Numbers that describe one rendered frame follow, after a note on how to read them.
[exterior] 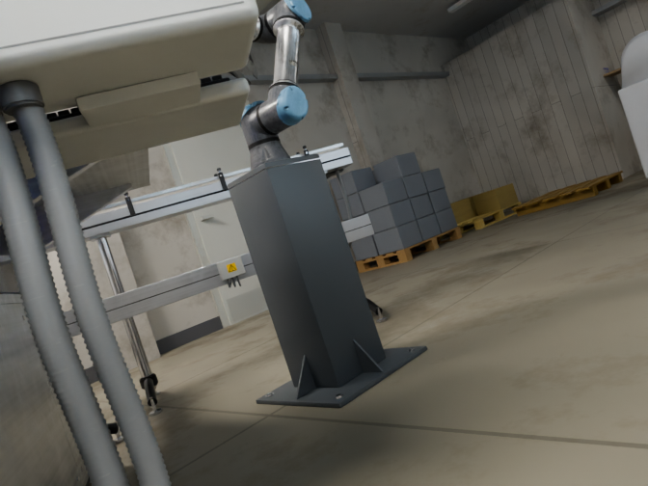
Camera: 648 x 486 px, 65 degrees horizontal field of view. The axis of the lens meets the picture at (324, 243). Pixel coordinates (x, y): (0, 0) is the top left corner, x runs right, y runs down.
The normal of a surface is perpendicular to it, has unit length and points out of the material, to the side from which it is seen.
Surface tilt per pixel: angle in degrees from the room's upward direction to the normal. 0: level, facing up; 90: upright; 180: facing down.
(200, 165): 90
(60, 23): 90
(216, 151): 90
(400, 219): 90
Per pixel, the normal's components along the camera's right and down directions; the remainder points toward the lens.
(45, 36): 0.25, -0.07
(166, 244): 0.64, -0.21
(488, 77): -0.70, 0.24
